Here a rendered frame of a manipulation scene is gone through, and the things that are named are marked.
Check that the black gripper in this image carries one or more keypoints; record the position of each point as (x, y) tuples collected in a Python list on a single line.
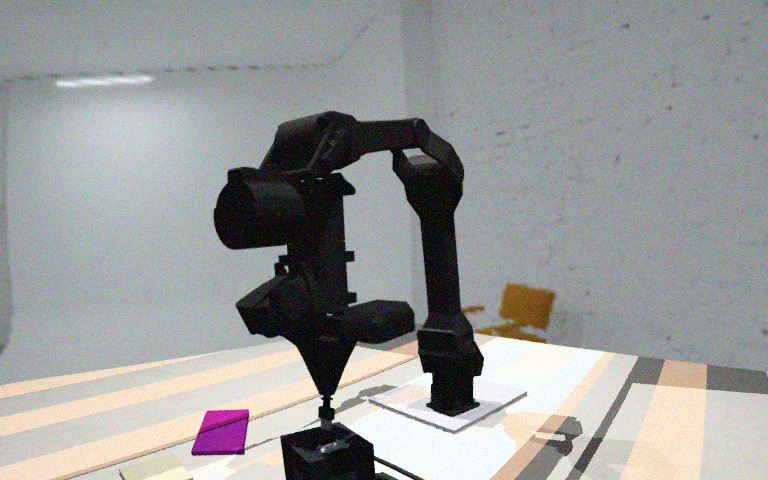
[(326, 342)]

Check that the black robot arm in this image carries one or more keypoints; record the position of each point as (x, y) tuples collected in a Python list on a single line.
[(270, 206)]

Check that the flat magenta rectangular slab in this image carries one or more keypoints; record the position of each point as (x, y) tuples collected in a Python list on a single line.
[(222, 432)]

